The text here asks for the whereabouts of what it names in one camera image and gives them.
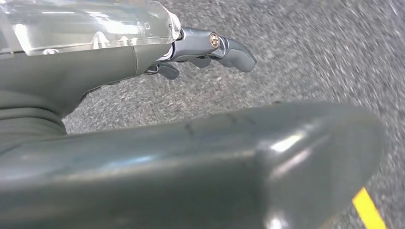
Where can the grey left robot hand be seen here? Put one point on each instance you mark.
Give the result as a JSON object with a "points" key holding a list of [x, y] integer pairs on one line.
{"points": [[79, 63]]}

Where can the yellow floor tape square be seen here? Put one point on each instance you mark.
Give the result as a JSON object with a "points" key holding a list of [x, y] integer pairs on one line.
{"points": [[368, 211]]}

